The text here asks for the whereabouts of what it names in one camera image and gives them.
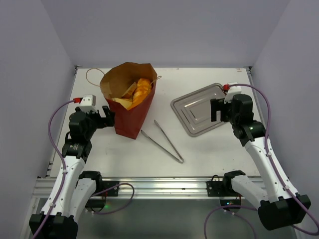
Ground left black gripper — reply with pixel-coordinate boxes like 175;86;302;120
83;105;114;139

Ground red brown paper bag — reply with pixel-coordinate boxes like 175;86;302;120
97;62;160;139

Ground braided fake bread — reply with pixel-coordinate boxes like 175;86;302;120
132;78;152;107

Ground metal tongs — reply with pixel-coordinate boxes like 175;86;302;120
140;120;185;164

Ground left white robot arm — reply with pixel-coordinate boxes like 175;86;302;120
29;106;115;239

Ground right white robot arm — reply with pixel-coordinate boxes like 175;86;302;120
210;94;311;231

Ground silver metal tray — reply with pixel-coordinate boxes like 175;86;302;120
170;83;225;137

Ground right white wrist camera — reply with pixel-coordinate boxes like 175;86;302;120
222;82;242;104

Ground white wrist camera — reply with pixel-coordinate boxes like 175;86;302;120
73;95;98;114
222;82;242;104

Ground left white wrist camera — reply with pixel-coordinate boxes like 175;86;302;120
73;95;98;114

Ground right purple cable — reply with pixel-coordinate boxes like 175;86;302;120
204;83;319;239

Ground purple cable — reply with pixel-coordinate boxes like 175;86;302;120
204;83;319;239
31;99;135;237

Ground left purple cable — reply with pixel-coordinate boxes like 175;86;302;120
31;99;135;237

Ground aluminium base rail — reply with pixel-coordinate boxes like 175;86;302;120
31;177;265;199

